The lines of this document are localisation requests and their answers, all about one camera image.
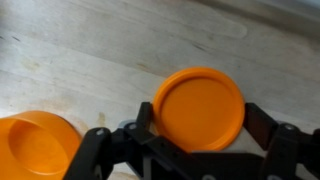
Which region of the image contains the orange plastic bowl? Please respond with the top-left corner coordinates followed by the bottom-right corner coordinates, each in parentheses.
top-left (0, 110), bottom-right (83, 180)

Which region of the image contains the orange plastic lid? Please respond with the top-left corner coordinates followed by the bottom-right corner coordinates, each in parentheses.
top-left (152, 66), bottom-right (246, 154)

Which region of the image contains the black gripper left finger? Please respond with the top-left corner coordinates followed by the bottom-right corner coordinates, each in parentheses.
top-left (63, 101), bottom-right (160, 180)

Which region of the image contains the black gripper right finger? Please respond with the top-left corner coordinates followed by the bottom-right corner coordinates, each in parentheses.
top-left (242, 101), bottom-right (320, 180)

